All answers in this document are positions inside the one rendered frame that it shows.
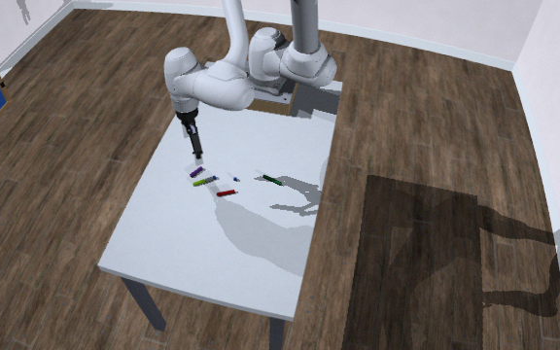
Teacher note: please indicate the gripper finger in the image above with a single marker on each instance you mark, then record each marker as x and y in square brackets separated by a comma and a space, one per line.
[186, 135]
[197, 150]

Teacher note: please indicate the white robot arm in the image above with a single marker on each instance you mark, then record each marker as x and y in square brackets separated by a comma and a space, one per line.
[271, 62]

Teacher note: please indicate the purple rod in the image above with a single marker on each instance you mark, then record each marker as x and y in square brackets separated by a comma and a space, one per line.
[196, 171]

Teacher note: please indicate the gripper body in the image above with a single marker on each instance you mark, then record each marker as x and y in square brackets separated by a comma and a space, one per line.
[188, 117]

